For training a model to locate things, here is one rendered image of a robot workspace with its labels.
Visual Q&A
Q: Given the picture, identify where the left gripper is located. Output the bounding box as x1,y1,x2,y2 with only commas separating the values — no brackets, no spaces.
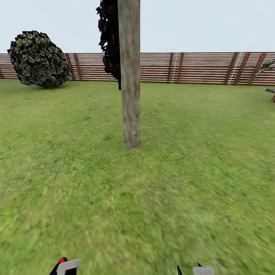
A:
50,263,77,275

